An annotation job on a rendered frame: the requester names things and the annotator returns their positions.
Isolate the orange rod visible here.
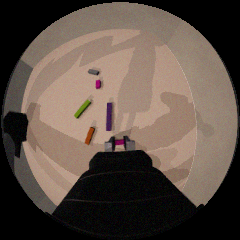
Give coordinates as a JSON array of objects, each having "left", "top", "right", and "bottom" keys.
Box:
[{"left": 85, "top": 127, "right": 95, "bottom": 145}]

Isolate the lime green rod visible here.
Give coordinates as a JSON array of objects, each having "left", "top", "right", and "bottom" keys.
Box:
[{"left": 74, "top": 99, "right": 91, "bottom": 119}]

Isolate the purple rod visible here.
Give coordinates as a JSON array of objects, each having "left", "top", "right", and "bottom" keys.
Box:
[{"left": 106, "top": 103, "right": 112, "bottom": 131}]

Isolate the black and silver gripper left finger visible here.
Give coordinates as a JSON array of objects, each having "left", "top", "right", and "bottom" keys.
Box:
[{"left": 104, "top": 136, "right": 115, "bottom": 152}]

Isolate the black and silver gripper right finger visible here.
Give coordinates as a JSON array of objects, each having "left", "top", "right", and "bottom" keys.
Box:
[{"left": 123, "top": 136, "right": 135, "bottom": 151}]

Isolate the small magenta block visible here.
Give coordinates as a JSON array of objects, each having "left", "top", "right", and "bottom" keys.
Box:
[
  {"left": 96, "top": 80, "right": 101, "bottom": 89},
  {"left": 115, "top": 139, "right": 124, "bottom": 145}
]

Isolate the grey rod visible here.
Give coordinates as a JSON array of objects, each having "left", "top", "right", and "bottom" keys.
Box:
[{"left": 88, "top": 69, "right": 99, "bottom": 76}]

